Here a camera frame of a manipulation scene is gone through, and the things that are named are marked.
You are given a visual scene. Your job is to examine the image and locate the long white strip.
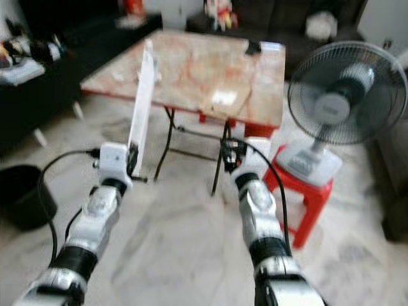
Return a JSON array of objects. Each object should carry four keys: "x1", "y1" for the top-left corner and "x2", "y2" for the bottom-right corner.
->
[{"x1": 127, "y1": 38, "x2": 157, "y2": 159}]

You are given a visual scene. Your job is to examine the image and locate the black round rubbish bin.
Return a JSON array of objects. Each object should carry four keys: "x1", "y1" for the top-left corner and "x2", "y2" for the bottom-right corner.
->
[{"x1": 0, "y1": 164, "x2": 59, "y2": 232}]

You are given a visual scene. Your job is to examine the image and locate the red stool under table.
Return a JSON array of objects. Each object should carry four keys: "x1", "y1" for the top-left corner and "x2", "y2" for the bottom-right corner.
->
[{"x1": 196, "y1": 112, "x2": 276, "y2": 140}]

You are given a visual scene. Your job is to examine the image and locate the brown cardboard sheet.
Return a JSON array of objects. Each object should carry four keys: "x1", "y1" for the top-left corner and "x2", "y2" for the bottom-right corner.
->
[{"x1": 200, "y1": 82, "x2": 251, "y2": 120}]

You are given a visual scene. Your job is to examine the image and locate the white paper scrap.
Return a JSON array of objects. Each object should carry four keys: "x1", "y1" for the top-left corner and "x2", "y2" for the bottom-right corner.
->
[{"x1": 211, "y1": 90, "x2": 238, "y2": 106}]

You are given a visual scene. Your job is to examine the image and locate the marble pattern folding table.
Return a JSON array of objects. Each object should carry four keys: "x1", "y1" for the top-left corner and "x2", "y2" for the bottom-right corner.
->
[{"x1": 80, "y1": 29, "x2": 288, "y2": 197}]

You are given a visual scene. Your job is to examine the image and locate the red plastic stool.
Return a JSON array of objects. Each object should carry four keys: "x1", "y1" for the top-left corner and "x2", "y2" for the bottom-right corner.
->
[{"x1": 261, "y1": 145, "x2": 335, "y2": 251}]

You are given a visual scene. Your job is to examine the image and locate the long black bench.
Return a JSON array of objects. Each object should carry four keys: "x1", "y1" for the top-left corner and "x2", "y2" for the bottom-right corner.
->
[{"x1": 0, "y1": 16, "x2": 163, "y2": 157}]

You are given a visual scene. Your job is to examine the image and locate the grey table fan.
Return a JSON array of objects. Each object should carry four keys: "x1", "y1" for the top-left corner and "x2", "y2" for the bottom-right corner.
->
[{"x1": 275, "y1": 40, "x2": 408, "y2": 189}]

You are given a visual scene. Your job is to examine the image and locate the dark sofa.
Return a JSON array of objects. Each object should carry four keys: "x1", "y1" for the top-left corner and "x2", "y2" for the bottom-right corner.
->
[{"x1": 185, "y1": 0, "x2": 369, "y2": 66}]

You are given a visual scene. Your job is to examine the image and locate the colourful toy figure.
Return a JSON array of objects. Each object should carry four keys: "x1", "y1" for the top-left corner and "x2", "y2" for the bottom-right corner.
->
[{"x1": 204, "y1": 0, "x2": 239, "y2": 33}]

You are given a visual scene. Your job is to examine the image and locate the white tray with clutter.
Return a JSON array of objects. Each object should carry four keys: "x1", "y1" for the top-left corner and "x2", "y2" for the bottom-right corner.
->
[{"x1": 0, "y1": 37, "x2": 68, "y2": 87}]

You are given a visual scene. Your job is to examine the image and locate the white fluffy cushion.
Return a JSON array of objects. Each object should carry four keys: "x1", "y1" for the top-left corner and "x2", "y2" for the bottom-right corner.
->
[{"x1": 305, "y1": 10, "x2": 340, "y2": 42}]

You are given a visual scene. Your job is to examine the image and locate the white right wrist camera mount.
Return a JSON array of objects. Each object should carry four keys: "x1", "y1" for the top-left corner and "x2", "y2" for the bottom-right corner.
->
[{"x1": 236, "y1": 136, "x2": 272, "y2": 178}]

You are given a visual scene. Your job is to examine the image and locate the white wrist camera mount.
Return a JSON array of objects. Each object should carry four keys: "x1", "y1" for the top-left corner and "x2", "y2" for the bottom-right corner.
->
[
  {"x1": 99, "y1": 142, "x2": 136, "y2": 189},
  {"x1": 236, "y1": 136, "x2": 272, "y2": 178}
]

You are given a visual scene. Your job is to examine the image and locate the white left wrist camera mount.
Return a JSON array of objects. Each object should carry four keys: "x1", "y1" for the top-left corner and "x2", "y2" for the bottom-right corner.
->
[{"x1": 99, "y1": 142, "x2": 136, "y2": 189}]

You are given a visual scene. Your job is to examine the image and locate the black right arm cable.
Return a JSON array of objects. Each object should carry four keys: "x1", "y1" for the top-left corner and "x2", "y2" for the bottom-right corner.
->
[{"x1": 242, "y1": 138, "x2": 292, "y2": 254}]

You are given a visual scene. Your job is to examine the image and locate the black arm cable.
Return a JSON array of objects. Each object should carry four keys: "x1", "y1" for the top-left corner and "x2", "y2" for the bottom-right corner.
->
[
  {"x1": 242, "y1": 138, "x2": 292, "y2": 254},
  {"x1": 37, "y1": 149, "x2": 101, "y2": 267}
]

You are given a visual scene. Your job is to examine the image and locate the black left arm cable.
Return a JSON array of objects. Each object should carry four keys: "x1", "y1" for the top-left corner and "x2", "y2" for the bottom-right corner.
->
[{"x1": 37, "y1": 149, "x2": 101, "y2": 267}]

